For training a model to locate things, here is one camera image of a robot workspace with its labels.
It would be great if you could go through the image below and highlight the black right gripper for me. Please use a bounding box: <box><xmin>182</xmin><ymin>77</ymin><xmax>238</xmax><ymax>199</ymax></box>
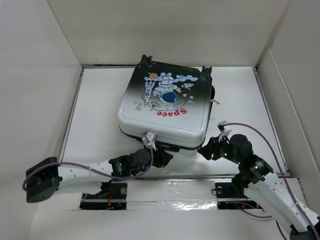
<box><xmin>196</xmin><ymin>133</ymin><xmax>241</xmax><ymax>165</ymax></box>

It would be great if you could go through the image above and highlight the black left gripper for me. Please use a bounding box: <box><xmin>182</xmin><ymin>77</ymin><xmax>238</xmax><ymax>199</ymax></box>
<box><xmin>130</xmin><ymin>142</ymin><xmax>172</xmax><ymax>176</ymax></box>

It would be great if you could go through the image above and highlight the black white space suitcase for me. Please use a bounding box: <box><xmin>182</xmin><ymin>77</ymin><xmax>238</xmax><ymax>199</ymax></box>
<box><xmin>117</xmin><ymin>54</ymin><xmax>215</xmax><ymax>150</ymax></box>

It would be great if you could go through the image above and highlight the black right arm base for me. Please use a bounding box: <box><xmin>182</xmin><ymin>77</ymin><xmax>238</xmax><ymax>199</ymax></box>
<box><xmin>211</xmin><ymin>182</ymin><xmax>263</xmax><ymax>210</ymax></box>

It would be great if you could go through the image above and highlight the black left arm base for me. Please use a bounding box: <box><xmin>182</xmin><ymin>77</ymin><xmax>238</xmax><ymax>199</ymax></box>
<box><xmin>79</xmin><ymin>182</ymin><xmax>128</xmax><ymax>211</ymax></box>

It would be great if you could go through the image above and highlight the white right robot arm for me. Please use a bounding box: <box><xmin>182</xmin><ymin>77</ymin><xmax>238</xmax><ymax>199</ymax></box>
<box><xmin>197</xmin><ymin>134</ymin><xmax>320</xmax><ymax>240</ymax></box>

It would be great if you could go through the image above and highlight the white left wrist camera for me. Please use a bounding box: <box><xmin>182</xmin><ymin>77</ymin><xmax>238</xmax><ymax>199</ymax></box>
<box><xmin>141</xmin><ymin>132</ymin><xmax>158</xmax><ymax>150</ymax></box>

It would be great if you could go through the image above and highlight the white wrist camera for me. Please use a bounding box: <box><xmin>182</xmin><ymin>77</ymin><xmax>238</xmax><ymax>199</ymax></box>
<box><xmin>217</xmin><ymin>121</ymin><xmax>232</xmax><ymax>142</ymax></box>
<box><xmin>141</xmin><ymin>132</ymin><xmax>158</xmax><ymax>150</ymax></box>

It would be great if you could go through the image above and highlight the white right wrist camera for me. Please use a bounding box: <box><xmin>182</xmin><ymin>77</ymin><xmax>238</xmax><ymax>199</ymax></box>
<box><xmin>217</xmin><ymin>121</ymin><xmax>232</xmax><ymax>142</ymax></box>

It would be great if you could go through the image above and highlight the aluminium mounting rail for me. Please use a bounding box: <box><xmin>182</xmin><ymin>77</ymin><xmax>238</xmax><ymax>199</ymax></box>
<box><xmin>79</xmin><ymin>196</ymin><xmax>251</xmax><ymax>204</ymax></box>

